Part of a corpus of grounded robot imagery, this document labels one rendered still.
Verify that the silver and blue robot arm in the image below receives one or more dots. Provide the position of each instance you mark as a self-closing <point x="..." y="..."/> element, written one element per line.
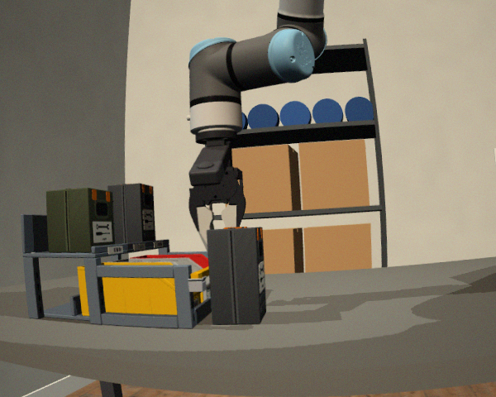
<point x="221" y="68"/>

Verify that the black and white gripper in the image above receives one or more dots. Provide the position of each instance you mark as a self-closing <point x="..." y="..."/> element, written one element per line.
<point x="228" y="191"/>

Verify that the yellow vertical bar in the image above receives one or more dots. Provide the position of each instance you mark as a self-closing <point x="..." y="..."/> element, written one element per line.
<point x="200" y="273"/>

